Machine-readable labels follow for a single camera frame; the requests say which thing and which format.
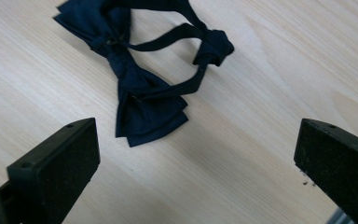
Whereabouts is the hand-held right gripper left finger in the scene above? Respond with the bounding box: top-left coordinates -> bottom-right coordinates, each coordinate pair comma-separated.
0,117 -> 102,224

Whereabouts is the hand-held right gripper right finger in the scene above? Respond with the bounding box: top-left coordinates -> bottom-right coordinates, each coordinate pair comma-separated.
293,118 -> 358,224

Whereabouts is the navy blue bow tie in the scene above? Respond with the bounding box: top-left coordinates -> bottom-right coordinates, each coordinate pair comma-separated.
53,0 -> 235,148

